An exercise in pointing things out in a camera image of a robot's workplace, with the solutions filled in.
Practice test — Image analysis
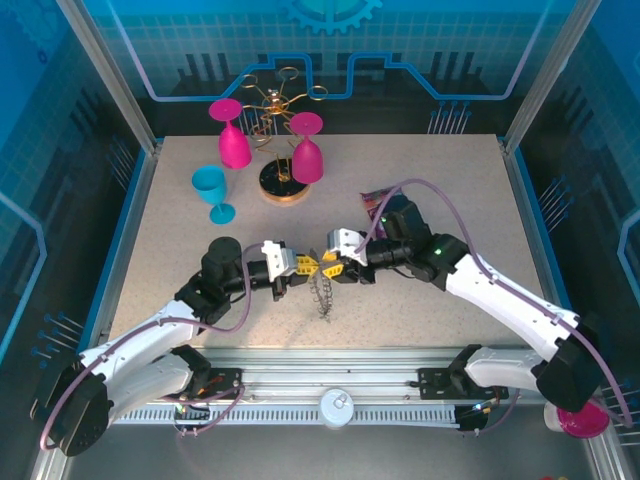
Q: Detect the metal keyring disc with rings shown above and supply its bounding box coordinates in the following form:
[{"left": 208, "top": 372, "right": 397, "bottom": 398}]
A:
[{"left": 308, "top": 247, "right": 335, "bottom": 325}]

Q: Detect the purple candy bag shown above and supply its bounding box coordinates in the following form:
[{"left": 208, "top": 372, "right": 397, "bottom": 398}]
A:
[{"left": 359, "top": 187, "right": 397, "bottom": 222}]

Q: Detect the blue plastic goblet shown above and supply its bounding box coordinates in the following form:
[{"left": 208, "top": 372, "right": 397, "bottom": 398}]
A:
[{"left": 191, "top": 165, "right": 237, "bottom": 225}]

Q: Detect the pink plastic goblet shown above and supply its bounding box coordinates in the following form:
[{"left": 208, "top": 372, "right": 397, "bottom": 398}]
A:
[
  {"left": 289, "top": 111, "right": 325, "bottom": 185},
  {"left": 208, "top": 98, "right": 252, "bottom": 170}
]

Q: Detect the white round can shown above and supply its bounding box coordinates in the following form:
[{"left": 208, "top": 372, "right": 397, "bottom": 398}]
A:
[{"left": 318, "top": 387, "right": 355, "bottom": 430}]

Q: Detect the pink cup outside table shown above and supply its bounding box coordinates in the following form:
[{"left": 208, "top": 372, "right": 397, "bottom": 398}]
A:
[{"left": 543, "top": 399, "right": 612, "bottom": 441}]

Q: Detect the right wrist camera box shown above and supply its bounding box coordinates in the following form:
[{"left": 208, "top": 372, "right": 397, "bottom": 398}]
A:
[{"left": 325, "top": 228, "right": 370, "bottom": 265}]

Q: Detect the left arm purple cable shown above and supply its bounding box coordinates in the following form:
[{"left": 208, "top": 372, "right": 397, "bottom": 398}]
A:
[{"left": 38, "top": 242, "right": 266, "bottom": 451}]

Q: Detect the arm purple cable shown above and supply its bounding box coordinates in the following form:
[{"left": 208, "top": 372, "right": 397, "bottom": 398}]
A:
[
  {"left": 367, "top": 178, "right": 634, "bottom": 434},
  {"left": 38, "top": 242, "right": 266, "bottom": 451}
]

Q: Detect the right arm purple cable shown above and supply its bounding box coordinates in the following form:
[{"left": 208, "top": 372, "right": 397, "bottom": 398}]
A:
[{"left": 367, "top": 178, "right": 634, "bottom": 434}]

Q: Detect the gold wire glass rack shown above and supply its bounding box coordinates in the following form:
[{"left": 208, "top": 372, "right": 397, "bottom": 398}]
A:
[{"left": 238, "top": 66, "right": 329, "bottom": 205}]

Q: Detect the aluminium front rail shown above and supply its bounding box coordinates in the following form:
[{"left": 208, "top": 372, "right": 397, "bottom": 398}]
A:
[{"left": 99, "top": 347, "right": 596, "bottom": 407}]

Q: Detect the white slotted cable duct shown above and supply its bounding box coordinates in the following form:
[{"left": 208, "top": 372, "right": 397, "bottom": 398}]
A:
[{"left": 107, "top": 404, "right": 461, "bottom": 427}]

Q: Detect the aluminium frame post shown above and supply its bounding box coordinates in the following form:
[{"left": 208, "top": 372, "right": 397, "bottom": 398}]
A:
[
  {"left": 54, "top": 0, "right": 164, "bottom": 154},
  {"left": 499, "top": 0, "right": 604, "bottom": 156}
]

